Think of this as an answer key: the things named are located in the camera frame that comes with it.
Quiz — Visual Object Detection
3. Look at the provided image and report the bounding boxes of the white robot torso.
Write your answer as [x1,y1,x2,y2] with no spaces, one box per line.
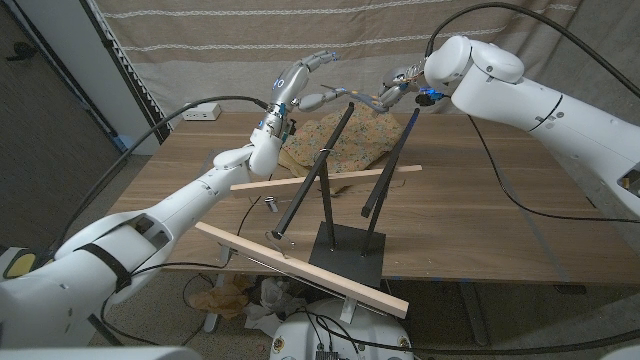
[0,346,201,360]

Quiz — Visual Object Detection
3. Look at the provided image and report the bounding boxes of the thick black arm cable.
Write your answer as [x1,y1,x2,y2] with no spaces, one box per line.
[49,95,271,256]
[319,2,640,355]

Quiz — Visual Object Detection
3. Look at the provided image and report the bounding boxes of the white power strip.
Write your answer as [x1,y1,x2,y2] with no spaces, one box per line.
[180,102,222,122]

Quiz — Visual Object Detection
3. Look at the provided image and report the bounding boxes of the lower wooden slat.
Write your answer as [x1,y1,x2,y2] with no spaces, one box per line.
[194,219,409,321]

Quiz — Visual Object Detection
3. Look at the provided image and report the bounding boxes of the grey table leg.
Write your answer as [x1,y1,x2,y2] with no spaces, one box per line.
[458,282,490,347]

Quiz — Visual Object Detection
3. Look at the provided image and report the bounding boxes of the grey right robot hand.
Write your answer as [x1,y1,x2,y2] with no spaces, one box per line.
[377,58,432,109]

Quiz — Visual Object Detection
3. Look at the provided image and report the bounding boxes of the beige striped curtain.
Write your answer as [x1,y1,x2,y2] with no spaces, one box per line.
[94,0,584,119]

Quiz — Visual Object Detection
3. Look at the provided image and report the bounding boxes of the floral fabric piece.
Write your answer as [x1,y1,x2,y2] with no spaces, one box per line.
[272,99,405,176]

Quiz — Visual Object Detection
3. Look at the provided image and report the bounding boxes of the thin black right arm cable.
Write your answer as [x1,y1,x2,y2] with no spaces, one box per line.
[467,113,640,224]

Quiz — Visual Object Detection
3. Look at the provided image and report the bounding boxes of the crumpled white paper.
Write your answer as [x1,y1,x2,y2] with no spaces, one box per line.
[243,277,307,339]

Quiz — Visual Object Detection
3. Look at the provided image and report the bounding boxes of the wooden slat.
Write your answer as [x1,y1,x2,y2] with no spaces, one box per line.
[229,164,424,199]
[194,219,409,321]

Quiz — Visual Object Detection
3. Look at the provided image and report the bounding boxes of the crumpled brown paper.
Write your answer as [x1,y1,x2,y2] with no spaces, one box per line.
[188,274,256,321]

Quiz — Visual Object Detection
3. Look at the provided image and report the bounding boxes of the white table leg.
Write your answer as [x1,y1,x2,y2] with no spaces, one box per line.
[203,272,227,335]

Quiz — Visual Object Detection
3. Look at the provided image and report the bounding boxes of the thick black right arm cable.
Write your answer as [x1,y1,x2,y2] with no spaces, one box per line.
[319,2,640,355]

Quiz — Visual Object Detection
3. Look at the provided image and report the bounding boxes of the black metal hanger rack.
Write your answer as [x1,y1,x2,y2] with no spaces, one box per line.
[271,102,421,289]

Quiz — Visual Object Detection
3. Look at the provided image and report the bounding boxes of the grey yellow handled scissors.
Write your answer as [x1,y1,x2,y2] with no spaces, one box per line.
[319,83,391,114]

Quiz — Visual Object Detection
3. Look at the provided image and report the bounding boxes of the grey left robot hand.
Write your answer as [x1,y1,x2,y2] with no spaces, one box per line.
[259,49,347,135]

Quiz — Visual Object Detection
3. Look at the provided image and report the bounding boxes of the upper wooden slat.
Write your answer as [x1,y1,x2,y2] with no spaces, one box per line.
[229,164,424,199]

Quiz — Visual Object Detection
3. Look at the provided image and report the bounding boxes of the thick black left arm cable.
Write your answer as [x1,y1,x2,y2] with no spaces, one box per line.
[49,95,271,256]

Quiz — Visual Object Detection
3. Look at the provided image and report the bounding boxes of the black door handle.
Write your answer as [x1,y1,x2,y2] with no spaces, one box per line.
[4,42,39,62]

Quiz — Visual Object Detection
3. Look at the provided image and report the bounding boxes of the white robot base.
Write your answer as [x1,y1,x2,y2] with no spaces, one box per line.
[269,298,415,360]

